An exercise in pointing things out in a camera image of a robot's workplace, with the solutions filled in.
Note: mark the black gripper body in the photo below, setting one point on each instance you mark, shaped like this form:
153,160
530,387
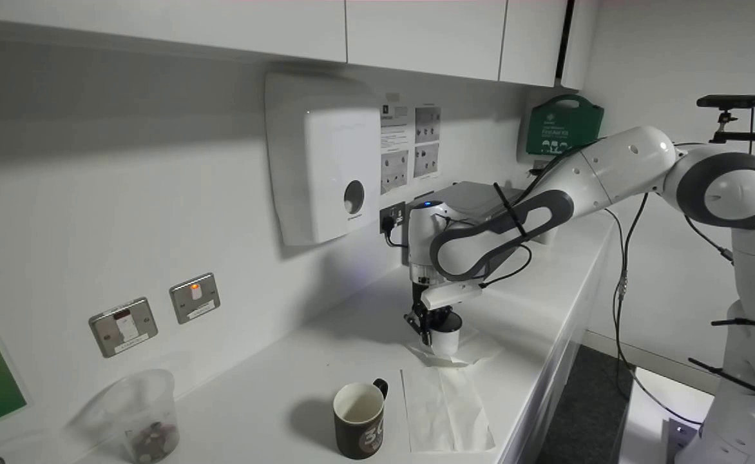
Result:
426,315

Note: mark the white mug blue rim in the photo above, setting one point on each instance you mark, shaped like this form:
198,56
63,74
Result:
447,346

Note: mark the black mug white inside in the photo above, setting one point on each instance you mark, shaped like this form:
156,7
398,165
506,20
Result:
359,426

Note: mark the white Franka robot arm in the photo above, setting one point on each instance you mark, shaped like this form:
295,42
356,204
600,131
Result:
617,169

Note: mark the white base cabinet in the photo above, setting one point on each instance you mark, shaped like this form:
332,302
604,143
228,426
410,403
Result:
564,337

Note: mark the silver microwave oven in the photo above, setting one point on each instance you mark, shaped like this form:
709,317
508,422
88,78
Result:
475,198

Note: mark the black floor mat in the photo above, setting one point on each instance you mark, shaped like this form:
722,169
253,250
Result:
585,414

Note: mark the white paper towel dispenser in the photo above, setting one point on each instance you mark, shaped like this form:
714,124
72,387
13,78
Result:
326,171

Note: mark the white robot mounting platform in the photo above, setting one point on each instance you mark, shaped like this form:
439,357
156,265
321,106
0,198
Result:
660,403

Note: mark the green first aid box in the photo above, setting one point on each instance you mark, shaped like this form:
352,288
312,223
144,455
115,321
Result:
562,131

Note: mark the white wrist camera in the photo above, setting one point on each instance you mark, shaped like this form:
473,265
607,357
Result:
454,297

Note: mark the black wall plug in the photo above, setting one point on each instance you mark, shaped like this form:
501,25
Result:
390,223

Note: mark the white printed wall sheet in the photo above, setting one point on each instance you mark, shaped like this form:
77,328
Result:
426,160
426,124
394,128
394,171

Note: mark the silver wall switch red light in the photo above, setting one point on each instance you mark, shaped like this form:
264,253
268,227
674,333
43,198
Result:
193,297

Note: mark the white wall cabinet door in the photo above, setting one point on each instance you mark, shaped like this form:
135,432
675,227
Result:
532,39
428,35
153,22

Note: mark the silver wall switch plate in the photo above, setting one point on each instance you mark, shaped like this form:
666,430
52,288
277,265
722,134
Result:
121,328

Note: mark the black camera on boom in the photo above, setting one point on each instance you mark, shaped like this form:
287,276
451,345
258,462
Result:
731,101

